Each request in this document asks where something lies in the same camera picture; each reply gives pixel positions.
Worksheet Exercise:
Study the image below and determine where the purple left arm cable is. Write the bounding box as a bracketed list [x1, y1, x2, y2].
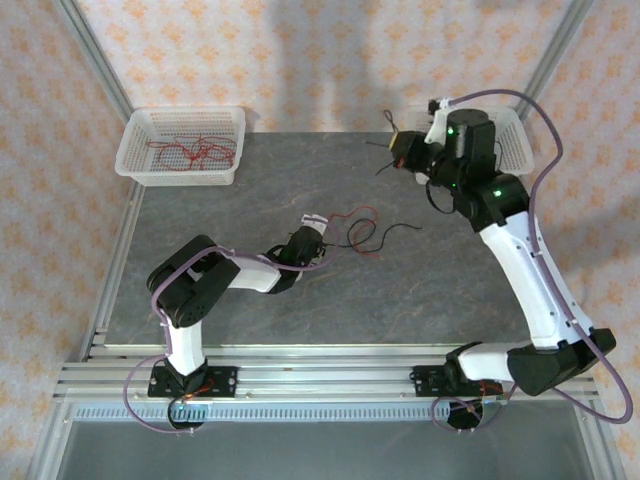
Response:
[122, 222, 335, 436]

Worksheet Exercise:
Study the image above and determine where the white perforated plastic basket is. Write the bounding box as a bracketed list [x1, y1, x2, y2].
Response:
[403, 105, 536, 177]
[114, 105, 247, 188]

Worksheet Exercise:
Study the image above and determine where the red cable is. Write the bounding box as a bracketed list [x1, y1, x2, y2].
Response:
[145, 140, 174, 164]
[328, 206, 380, 257]
[188, 132, 238, 171]
[157, 141, 204, 171]
[158, 143, 202, 174]

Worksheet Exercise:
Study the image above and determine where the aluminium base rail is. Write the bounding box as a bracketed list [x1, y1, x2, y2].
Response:
[53, 342, 599, 401]

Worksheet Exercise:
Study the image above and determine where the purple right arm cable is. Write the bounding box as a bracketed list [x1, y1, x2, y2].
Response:
[430, 88, 634, 435]

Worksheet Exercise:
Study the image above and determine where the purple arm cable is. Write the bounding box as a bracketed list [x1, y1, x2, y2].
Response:
[430, 88, 634, 435]
[122, 222, 335, 436]

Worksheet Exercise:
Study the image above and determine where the aluminium frame post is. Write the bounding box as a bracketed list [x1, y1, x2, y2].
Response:
[514, 0, 596, 119]
[53, 0, 136, 121]

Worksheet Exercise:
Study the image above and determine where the aluminium side rail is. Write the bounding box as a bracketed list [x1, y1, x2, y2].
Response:
[79, 182, 146, 364]

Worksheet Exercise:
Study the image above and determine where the grey slotted cable duct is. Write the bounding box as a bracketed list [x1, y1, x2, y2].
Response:
[73, 403, 581, 422]

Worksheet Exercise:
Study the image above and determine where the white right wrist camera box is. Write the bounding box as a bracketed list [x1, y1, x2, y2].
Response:
[424, 97, 454, 146]

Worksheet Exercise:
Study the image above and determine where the black round cable port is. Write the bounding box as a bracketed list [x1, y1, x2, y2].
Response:
[447, 399, 489, 432]
[167, 399, 211, 434]

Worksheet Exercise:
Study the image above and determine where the grey lower shelf panel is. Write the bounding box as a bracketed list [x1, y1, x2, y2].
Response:
[54, 419, 601, 480]

